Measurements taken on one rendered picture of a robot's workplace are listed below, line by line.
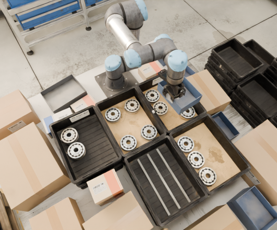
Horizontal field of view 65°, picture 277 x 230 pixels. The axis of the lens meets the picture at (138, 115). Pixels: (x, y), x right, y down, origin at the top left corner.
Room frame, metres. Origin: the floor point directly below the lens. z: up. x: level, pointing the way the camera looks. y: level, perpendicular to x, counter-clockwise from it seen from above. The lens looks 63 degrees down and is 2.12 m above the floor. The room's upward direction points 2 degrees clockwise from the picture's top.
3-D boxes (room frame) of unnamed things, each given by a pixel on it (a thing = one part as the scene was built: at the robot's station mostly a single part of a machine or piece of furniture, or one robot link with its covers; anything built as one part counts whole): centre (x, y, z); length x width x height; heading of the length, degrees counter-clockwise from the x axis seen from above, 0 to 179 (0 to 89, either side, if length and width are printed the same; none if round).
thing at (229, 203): (0.10, -0.67, 0.73); 0.20 x 0.15 x 0.07; 35
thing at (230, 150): (0.39, -0.41, 0.87); 0.40 x 0.30 x 0.11; 31
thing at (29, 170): (0.31, 0.64, 0.80); 0.40 x 0.30 x 0.20; 38
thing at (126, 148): (0.45, 0.06, 0.86); 0.10 x 0.10 x 0.01
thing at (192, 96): (0.67, -0.22, 1.11); 0.20 x 0.15 x 0.07; 36
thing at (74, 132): (0.49, 0.43, 0.86); 0.10 x 0.10 x 0.01
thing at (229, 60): (1.42, -0.90, 0.37); 0.40 x 0.30 x 0.45; 34
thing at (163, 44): (0.68, -0.09, 1.42); 0.11 x 0.11 x 0.08; 24
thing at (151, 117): (0.58, 0.05, 0.87); 0.40 x 0.30 x 0.11; 31
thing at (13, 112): (0.64, 0.88, 0.78); 0.30 x 0.22 x 0.16; 129
